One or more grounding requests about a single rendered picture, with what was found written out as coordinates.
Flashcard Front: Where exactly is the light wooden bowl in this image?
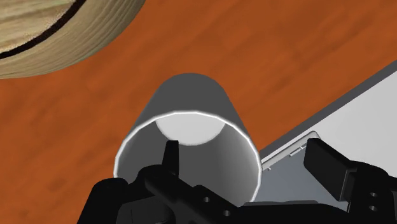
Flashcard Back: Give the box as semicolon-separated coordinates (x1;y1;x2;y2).
0;0;147;80

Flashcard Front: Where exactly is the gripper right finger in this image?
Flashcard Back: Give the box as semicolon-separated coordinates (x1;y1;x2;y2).
303;138;397;224

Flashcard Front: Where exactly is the grey flat rectangular device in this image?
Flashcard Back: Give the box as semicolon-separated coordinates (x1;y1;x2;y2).
254;60;397;213

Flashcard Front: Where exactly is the grey cylindrical cup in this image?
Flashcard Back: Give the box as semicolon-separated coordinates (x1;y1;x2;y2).
113;73;263;208

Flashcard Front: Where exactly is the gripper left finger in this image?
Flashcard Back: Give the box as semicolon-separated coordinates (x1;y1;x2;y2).
76;140;240;224

